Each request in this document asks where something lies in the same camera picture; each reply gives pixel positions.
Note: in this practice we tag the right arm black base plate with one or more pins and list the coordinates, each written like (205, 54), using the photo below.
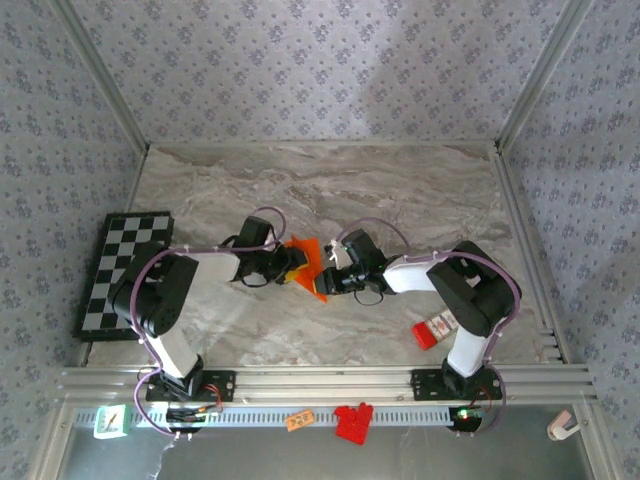
(425, 385)

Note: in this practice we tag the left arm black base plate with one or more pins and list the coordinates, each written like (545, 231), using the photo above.
(227, 385)

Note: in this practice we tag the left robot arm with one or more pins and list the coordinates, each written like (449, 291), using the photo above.
(155, 300)

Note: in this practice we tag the green white card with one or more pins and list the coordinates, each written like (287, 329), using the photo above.
(110, 422)

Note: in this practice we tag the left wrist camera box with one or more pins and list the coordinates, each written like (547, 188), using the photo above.
(256, 231)

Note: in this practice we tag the aluminium side rail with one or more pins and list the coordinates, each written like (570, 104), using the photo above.
(515, 200)
(137, 185)

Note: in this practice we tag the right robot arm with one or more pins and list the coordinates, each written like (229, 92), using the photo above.
(475, 295)

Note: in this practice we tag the orange paper tag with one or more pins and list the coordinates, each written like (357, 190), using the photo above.
(300, 420)

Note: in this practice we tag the aluminium frame post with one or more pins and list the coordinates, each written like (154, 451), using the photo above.
(102, 75)
(542, 75)

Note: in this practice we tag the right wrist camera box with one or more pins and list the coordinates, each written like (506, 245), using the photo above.
(365, 247)

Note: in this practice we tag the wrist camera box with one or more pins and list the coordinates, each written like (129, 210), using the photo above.
(256, 231)
(365, 247)

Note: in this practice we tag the red toy brick block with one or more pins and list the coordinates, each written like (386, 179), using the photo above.
(354, 424)

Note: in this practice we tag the long aluminium base rail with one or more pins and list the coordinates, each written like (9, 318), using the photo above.
(320, 385)

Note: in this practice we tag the pink plastic hook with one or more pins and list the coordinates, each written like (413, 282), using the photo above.
(560, 427)

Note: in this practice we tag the black grey checkerboard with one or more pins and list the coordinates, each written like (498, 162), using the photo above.
(135, 235)

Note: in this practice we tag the orange square paper sheet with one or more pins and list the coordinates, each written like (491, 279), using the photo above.
(312, 250)

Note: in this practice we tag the grey metal sheet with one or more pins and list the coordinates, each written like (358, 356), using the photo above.
(350, 460)

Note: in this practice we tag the red and white small box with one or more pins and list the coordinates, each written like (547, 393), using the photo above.
(424, 336)

